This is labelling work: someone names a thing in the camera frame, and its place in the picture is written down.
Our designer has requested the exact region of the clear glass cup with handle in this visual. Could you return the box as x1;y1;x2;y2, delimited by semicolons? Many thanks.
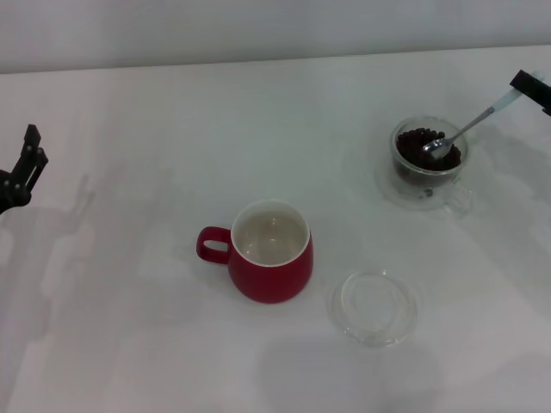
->
390;115;475;215

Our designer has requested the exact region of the red ceramic mug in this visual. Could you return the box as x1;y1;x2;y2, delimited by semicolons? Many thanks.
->
196;198;314;305

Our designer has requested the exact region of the steel spoon with blue handle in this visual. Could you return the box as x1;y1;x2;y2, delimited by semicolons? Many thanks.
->
421;71;544;160

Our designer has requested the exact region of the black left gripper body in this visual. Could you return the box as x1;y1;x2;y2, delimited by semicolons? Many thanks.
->
0;169;34;215

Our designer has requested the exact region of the small clear glass dish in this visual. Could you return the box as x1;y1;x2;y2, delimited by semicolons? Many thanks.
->
330;269;419;349

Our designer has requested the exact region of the clear glass saucer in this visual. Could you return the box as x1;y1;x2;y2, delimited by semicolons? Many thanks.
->
375;165;464;212

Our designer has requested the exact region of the coffee bean pile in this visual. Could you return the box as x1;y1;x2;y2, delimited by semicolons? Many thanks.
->
395;127;462;186

